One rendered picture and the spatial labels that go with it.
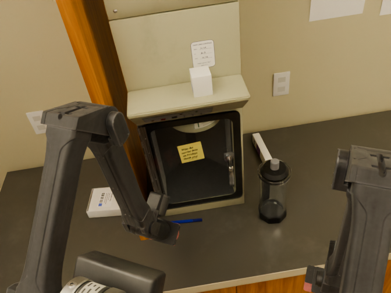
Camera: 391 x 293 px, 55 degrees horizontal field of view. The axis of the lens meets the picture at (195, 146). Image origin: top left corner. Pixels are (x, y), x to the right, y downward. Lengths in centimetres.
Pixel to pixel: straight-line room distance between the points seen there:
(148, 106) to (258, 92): 77
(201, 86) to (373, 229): 59
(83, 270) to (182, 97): 65
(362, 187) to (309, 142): 119
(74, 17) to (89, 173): 95
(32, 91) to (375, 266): 139
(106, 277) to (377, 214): 34
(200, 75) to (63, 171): 45
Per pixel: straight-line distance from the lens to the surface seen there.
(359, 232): 53
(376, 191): 53
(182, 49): 100
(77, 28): 89
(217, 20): 98
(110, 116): 71
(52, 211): 68
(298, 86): 170
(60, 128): 67
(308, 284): 111
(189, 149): 119
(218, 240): 135
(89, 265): 42
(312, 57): 165
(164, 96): 100
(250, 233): 136
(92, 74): 93
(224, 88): 101
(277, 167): 122
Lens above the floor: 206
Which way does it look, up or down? 42 degrees down
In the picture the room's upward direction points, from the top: 8 degrees counter-clockwise
